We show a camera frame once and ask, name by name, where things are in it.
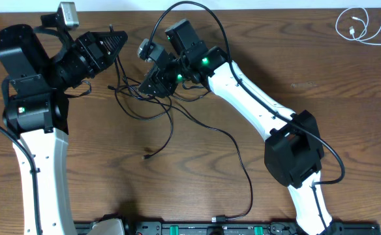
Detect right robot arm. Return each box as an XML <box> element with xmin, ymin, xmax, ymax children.
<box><xmin>137</xmin><ymin>19</ymin><xmax>332</xmax><ymax>234</ymax></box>

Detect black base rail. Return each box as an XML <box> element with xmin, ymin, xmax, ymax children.
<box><xmin>74</xmin><ymin>221</ymin><xmax>381</xmax><ymax>235</ymax></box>

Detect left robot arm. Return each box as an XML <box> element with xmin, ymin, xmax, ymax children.
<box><xmin>0</xmin><ymin>13</ymin><xmax>128</xmax><ymax>234</ymax></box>

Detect white cable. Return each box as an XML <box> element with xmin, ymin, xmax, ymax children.
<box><xmin>335</xmin><ymin>7</ymin><xmax>381</xmax><ymax>47</ymax></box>

